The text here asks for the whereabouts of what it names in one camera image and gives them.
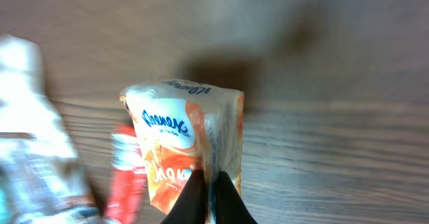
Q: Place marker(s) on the red snack stick packet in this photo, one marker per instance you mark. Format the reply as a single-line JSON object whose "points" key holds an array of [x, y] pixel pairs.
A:
{"points": [[128, 177]]}

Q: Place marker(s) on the orange Kleenex tissue box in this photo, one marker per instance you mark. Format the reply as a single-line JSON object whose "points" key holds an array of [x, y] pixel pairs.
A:
{"points": [[183, 126]]}

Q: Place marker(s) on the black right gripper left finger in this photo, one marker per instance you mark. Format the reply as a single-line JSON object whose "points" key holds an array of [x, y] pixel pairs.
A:
{"points": [[190, 207]]}

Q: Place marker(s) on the brown snack pouch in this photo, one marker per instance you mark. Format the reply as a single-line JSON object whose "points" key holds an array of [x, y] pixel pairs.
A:
{"points": [[42, 180]]}

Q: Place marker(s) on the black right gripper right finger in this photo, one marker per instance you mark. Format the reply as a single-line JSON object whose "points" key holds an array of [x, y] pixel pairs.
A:
{"points": [[229, 207]]}

